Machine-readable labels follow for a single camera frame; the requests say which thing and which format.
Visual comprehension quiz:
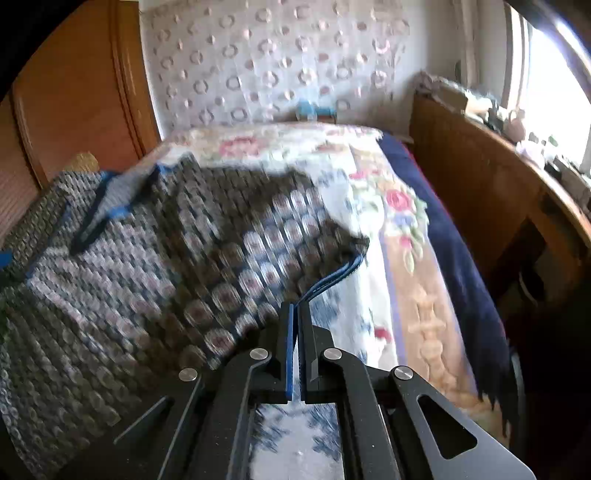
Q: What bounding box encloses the cardboard box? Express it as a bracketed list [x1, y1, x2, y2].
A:
[431, 78, 481, 112]

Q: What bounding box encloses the gold sunflower pillow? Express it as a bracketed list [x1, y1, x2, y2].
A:
[64, 152, 100, 175]

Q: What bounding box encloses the white curtain with circles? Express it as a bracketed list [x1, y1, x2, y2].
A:
[139, 0, 416, 136]

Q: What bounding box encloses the long wooden cabinet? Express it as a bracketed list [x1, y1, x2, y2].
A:
[409, 90, 591, 467]

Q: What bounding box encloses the pink floral quilt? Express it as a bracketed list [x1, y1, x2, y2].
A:
[152, 122, 485, 414]

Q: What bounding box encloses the blue tissue box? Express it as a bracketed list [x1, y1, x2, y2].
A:
[295, 98, 336, 123]

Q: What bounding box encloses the pink kettle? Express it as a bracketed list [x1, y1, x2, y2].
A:
[509, 110, 528, 140]

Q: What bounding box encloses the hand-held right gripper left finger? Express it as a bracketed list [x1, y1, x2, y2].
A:
[55, 302, 297, 480]

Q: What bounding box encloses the white plastic bag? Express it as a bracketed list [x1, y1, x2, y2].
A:
[514, 140, 546, 168]

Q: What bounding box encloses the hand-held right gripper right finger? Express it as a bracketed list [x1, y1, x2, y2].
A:
[299, 305, 537, 480]

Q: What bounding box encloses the wooden wardrobe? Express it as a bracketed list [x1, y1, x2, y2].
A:
[0, 0, 163, 241]

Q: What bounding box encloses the window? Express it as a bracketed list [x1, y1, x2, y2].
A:
[502, 0, 591, 174]

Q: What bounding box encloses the dark patterned garment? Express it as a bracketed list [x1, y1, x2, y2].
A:
[0, 154, 371, 480]

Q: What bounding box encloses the navy blanket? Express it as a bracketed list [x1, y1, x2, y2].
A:
[378, 133, 525, 446]

